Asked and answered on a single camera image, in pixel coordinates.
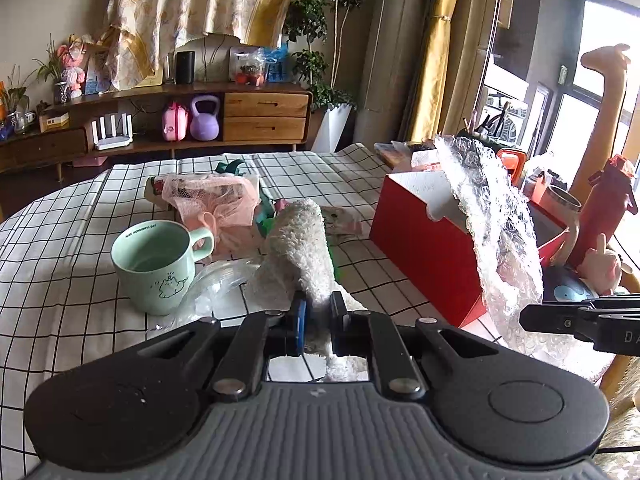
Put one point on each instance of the pink plush doll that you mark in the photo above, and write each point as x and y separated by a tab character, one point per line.
71	55

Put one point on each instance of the white wifi router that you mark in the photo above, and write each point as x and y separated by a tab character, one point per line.
112	131

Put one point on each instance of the red water bottle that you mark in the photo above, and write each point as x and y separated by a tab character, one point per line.
610	196

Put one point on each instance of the white plant pot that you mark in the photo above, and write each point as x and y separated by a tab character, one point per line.
331	127

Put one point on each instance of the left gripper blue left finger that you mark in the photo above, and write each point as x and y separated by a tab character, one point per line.
296	324

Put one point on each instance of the dark blue whale toy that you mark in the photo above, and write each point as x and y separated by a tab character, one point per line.
563	284

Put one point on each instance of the checkered white tablecloth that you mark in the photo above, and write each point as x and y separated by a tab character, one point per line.
96	267

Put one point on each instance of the tall green potted plant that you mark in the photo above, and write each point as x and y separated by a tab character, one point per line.
315	29

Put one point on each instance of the giraffe plush toy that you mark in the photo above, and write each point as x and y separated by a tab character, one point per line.
611	62

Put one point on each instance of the snack bag on cabinet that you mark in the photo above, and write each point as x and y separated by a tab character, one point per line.
247	66

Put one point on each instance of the floral cloth covering TV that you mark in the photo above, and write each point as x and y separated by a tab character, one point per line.
141	33

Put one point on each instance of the pink mesh fabric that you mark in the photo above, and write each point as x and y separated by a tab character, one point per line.
223	203

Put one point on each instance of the printed small fabric pouch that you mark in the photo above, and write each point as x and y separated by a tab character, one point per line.
340	222

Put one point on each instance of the wooden TV cabinet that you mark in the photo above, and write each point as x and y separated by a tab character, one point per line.
273	114

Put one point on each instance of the white fluffy towel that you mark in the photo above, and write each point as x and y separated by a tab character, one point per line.
297	259

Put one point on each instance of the purple kettlebell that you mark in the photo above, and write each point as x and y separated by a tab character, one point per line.
204	126

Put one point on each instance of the pink toy case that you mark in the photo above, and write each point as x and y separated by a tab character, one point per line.
175	122

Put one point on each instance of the blue plastic bag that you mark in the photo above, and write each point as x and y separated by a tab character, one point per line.
276	64

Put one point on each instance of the bubble wrap sheet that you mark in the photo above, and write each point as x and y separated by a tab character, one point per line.
507	259

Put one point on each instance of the pink bunny plush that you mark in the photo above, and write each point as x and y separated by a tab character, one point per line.
602	270

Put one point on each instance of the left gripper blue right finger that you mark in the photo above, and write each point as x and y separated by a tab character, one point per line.
341	332

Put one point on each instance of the Christmas Santa cloth bag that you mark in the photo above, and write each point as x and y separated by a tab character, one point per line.
264	213

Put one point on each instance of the yellow curtain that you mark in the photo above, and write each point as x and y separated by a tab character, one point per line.
426	95

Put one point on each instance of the steel tumbler cup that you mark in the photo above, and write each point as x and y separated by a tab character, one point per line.
565	208

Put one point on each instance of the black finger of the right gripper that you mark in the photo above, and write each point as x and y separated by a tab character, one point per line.
558	317

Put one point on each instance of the mint green mug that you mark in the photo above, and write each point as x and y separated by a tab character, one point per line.
155	263

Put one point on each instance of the red cardboard box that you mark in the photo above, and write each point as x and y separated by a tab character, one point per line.
419	226

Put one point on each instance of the green sponge block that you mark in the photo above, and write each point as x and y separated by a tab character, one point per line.
335	266

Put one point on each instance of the black cylinder speaker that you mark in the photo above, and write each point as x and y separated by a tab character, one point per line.
184	67

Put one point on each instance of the orange plastic stool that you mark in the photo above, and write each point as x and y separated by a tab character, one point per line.
514	162

